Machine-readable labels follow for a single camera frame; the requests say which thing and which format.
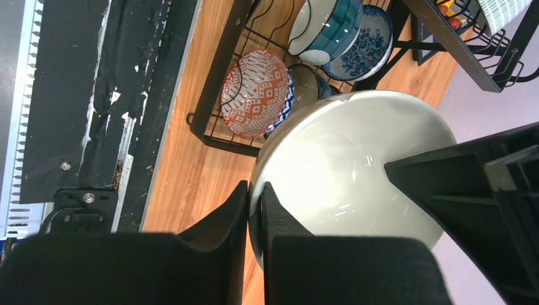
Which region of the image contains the black wire dish rack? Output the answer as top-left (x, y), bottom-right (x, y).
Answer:
top-left (186, 0), bottom-right (539, 158)

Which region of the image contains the cream white bowl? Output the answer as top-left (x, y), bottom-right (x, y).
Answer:
top-left (249, 90), bottom-right (456, 263)

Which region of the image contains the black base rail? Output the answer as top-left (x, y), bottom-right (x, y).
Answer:
top-left (1, 1), bottom-right (201, 240)

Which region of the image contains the teal glazed bowl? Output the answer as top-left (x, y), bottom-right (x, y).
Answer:
top-left (287, 0), bottom-right (364, 66)

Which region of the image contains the dark blue bowl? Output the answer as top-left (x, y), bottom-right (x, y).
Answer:
top-left (289, 64), bottom-right (341, 112)

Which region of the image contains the white green striped bowl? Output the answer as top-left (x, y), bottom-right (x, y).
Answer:
top-left (476, 0), bottom-right (532, 36)

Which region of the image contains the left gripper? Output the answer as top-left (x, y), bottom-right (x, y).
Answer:
top-left (385, 123), bottom-right (538, 304)

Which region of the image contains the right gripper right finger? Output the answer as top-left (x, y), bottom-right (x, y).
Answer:
top-left (261, 183), bottom-right (451, 304)

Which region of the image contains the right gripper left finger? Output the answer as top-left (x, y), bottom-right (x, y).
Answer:
top-left (1, 180), bottom-right (248, 304)

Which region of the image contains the blue floral white bowl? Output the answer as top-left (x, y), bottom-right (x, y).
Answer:
top-left (322, 5), bottom-right (393, 82)

